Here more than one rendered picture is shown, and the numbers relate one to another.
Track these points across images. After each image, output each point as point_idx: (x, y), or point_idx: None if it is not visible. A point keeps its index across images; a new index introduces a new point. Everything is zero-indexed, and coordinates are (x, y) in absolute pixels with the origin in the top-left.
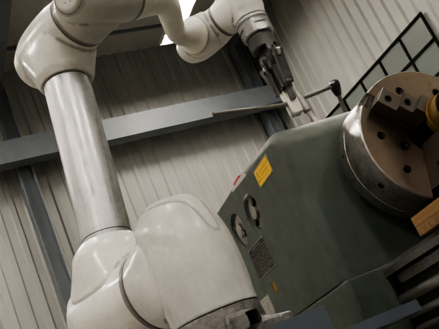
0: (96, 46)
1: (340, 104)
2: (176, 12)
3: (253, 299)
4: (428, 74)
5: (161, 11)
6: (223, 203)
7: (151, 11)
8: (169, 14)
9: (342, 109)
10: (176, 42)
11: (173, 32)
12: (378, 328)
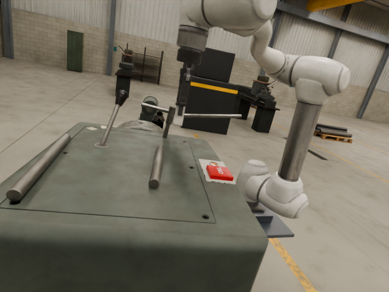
0: (293, 84)
1: (117, 113)
2: (253, 55)
3: None
4: (123, 123)
5: (259, 63)
6: (250, 210)
7: (263, 68)
8: (256, 58)
9: (114, 119)
10: (264, 41)
11: (261, 48)
12: None
